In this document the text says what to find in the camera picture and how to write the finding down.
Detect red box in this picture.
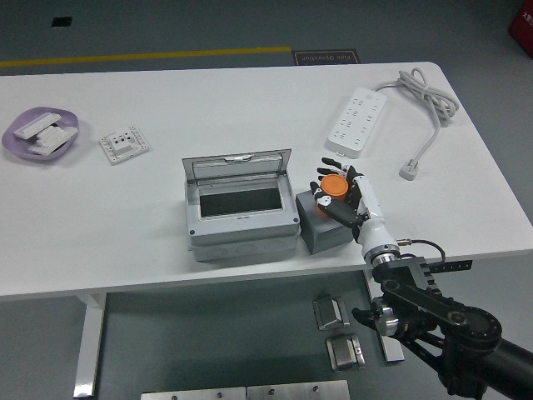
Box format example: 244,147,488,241
507,0,533,53

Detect yellow floor tape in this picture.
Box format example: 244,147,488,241
0,46,291,68

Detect white socket module plate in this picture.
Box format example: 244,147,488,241
98,124,152,167

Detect white power strip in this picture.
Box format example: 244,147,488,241
325,86,387,161

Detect purple tray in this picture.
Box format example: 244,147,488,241
1,107,81,163

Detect long white plastic bar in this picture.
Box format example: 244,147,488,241
12,112,59,140

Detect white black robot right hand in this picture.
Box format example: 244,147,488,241
308,157,401,262

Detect white power cord with plug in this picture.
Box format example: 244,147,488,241
371,67,461,182

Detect metal block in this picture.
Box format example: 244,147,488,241
325,332,367,372
312,293,351,332

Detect grey cube with round hole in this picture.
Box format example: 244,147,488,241
294,189,363,256

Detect white plastic block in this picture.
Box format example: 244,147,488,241
39,124,79,147

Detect orange cylinder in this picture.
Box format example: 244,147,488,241
318,174,350,218

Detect black table control panel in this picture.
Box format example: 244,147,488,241
432,258,474,274

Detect black floor sign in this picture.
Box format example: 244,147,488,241
291,50,361,67

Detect metal plate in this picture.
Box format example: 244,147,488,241
247,379,351,400
140,387,247,400

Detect grey box with clear lid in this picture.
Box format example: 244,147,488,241
181,148,301,263

